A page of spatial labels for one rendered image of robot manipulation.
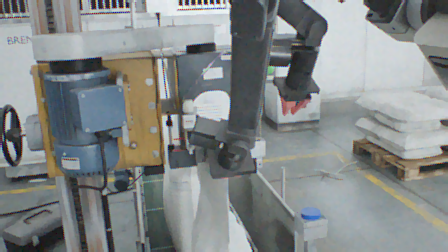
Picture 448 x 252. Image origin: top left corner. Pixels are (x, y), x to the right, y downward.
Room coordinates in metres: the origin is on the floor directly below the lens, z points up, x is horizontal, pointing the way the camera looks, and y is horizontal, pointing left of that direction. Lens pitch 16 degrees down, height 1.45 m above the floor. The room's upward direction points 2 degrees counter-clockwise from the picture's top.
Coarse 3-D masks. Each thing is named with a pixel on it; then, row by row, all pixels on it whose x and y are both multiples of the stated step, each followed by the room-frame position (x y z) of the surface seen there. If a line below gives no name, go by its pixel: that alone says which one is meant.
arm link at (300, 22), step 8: (280, 0) 0.89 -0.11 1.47; (288, 0) 0.89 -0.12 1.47; (296, 0) 0.89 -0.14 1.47; (280, 8) 0.89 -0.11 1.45; (288, 8) 0.89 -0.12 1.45; (296, 8) 0.89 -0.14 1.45; (304, 8) 0.89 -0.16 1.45; (312, 8) 0.89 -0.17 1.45; (280, 16) 0.90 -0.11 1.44; (288, 16) 0.89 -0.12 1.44; (296, 16) 0.89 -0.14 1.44; (304, 16) 0.89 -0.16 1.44; (312, 16) 0.89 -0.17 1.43; (320, 16) 0.89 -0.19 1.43; (288, 24) 0.90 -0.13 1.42; (296, 24) 0.89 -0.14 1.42; (304, 24) 0.89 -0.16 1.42; (304, 32) 0.90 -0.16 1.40
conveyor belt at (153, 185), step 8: (144, 176) 2.63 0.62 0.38; (152, 176) 2.63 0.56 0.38; (160, 176) 2.62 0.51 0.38; (144, 184) 2.50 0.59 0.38; (152, 184) 2.49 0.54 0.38; (160, 184) 2.49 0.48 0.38; (144, 192) 2.37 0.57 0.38; (152, 192) 2.37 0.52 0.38; (160, 192) 2.36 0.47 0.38; (144, 200) 2.26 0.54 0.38; (152, 200) 2.25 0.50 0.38; (160, 200) 2.25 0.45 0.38; (152, 208) 2.15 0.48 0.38; (160, 208) 2.14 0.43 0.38; (152, 216) 2.05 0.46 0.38; (160, 216) 2.05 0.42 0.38; (152, 224) 1.96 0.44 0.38; (160, 224) 1.96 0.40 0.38; (152, 232) 1.88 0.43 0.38; (160, 232) 1.87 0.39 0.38; (168, 232) 1.87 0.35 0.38; (152, 240) 1.80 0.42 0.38; (160, 240) 1.80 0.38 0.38; (168, 240) 1.80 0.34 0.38; (152, 248) 1.73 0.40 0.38; (160, 248) 1.73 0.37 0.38; (168, 248) 1.72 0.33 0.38
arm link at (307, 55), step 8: (296, 48) 0.92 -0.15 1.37; (304, 48) 0.92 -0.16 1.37; (312, 48) 0.93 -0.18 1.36; (296, 56) 0.93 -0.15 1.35; (304, 56) 0.91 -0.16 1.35; (312, 56) 0.91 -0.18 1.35; (296, 64) 0.93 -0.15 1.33; (304, 64) 0.92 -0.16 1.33; (312, 64) 0.93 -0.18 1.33; (304, 72) 0.94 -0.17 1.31
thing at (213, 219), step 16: (208, 176) 1.16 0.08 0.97; (208, 192) 1.18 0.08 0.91; (224, 192) 0.96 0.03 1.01; (208, 208) 1.16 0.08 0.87; (224, 208) 0.97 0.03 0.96; (208, 224) 1.09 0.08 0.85; (224, 224) 0.97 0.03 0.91; (192, 240) 1.15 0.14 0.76; (208, 240) 1.01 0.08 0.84; (224, 240) 0.97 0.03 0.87; (240, 240) 1.02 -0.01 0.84
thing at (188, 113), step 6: (186, 102) 1.10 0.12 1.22; (192, 102) 1.11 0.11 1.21; (186, 108) 1.10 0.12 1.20; (192, 108) 1.11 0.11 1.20; (186, 114) 1.10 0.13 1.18; (192, 114) 1.10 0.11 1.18; (186, 120) 1.09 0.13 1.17; (192, 120) 1.10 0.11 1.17; (186, 126) 1.09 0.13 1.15; (192, 126) 1.10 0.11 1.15
